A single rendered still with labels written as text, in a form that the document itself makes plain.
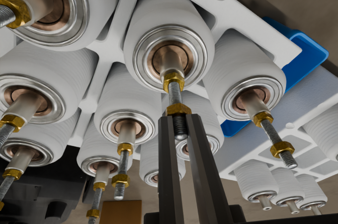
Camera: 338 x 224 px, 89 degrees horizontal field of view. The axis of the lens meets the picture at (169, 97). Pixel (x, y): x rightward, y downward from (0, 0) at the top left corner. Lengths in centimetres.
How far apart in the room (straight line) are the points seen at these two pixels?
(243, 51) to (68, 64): 22
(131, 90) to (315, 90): 38
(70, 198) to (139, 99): 46
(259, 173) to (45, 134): 49
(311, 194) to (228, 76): 59
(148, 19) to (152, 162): 26
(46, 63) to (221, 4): 21
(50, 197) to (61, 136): 33
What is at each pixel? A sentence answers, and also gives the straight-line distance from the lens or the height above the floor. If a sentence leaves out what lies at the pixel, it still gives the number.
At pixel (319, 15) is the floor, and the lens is 57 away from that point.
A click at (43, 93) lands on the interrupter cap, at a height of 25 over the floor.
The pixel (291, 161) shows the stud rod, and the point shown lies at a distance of 19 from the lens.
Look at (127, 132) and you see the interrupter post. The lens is 23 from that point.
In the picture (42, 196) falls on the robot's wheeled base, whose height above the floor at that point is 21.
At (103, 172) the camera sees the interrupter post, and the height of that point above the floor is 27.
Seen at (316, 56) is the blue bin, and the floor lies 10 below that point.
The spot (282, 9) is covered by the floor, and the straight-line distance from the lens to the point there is 51.
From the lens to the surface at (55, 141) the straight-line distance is 32.
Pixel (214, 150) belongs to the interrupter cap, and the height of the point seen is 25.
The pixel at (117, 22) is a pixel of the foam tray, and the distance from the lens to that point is 24.
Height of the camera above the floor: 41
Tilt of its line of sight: 49 degrees down
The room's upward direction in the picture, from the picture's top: 174 degrees clockwise
